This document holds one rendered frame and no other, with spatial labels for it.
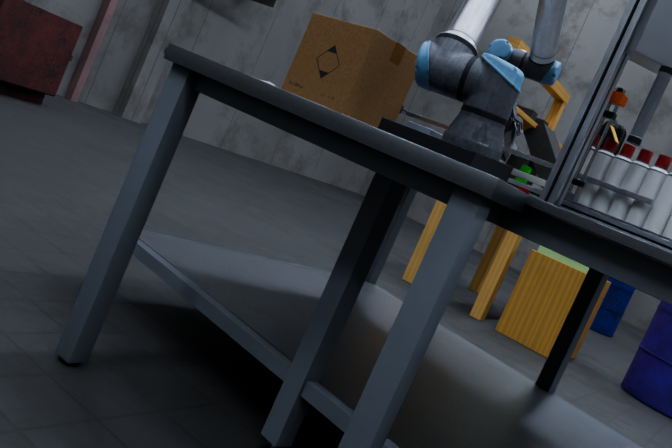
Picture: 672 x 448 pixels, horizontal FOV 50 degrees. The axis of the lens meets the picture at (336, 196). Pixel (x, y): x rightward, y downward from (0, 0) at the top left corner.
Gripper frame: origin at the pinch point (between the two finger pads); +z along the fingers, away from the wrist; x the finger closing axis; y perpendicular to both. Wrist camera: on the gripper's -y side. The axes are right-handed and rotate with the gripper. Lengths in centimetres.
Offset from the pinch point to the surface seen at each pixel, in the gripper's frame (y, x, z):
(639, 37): -18, -48, -17
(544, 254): 277, 108, -27
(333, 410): -61, 16, 75
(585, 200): -1.3, -24.5, 18.2
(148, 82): 271, 584, -286
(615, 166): -1.8, -33.6, 10.2
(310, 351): -62, 23, 62
